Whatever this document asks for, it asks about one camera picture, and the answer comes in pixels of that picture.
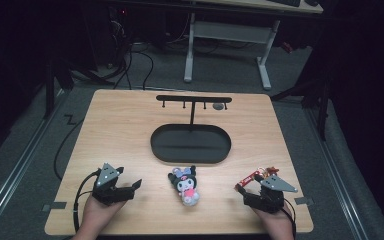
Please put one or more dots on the round grey table grommet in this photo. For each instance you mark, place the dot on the round grey table grommet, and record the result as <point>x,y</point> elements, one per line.
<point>218,106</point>

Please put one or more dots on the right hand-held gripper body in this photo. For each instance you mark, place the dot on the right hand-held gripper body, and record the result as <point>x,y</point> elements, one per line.
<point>266,200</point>

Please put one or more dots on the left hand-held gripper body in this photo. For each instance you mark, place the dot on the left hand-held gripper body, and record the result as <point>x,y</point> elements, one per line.
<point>108,191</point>

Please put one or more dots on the black metal stand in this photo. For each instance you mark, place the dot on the black metal stand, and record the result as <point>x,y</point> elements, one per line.
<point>49,86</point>
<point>321,110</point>

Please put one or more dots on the person's left hand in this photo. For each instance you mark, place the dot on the person's left hand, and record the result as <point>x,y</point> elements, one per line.
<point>96,215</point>

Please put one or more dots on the metal floor rail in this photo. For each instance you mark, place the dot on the metal floor rail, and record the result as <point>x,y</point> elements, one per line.
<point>338,173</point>
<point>16,166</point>

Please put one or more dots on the black keyboard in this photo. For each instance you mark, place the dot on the black keyboard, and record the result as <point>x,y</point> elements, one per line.
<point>285,2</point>

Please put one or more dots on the desk with white legs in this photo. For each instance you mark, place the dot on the desk with white legs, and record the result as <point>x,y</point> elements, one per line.
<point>226,32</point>

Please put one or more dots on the person's right hand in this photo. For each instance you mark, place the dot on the person's right hand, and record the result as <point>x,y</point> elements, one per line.
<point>278,223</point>

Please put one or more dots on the black key stand with tray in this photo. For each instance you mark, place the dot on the black key stand with tray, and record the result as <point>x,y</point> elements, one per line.
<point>190,146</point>

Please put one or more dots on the grey tape piece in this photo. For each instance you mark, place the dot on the grey tape piece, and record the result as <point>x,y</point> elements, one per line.
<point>304,200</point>
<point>55,206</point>

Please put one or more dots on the dark equipment with red light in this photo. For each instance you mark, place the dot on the dark equipment with red light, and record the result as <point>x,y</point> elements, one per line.
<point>121,20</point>

